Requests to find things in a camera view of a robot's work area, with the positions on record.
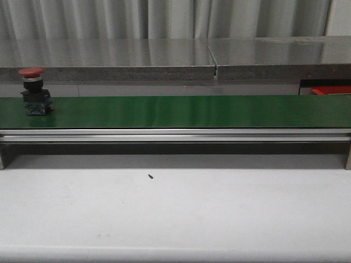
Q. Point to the grey stone slab left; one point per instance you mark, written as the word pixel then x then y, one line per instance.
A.
pixel 112 60

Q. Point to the grey stone slab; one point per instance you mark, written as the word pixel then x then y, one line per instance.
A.
pixel 322 57
pixel 112 60

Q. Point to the green conveyor belt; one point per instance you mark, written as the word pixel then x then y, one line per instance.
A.
pixel 252 111

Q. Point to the grey stone slab right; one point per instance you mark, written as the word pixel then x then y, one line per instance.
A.
pixel 322 57

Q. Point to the red plastic bin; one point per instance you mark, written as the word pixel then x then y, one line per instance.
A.
pixel 332 90

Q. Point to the right conveyor support leg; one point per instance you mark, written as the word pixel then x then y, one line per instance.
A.
pixel 347 152

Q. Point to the conveyor support leg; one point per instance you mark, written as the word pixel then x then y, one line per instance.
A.
pixel 347 152
pixel 5 156

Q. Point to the left conveyor support leg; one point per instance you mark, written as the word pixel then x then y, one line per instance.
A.
pixel 5 156

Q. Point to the grey curtain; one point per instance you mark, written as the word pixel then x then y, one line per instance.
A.
pixel 162 19

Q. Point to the aluminium conveyor frame rail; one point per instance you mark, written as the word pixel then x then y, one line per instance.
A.
pixel 176 135

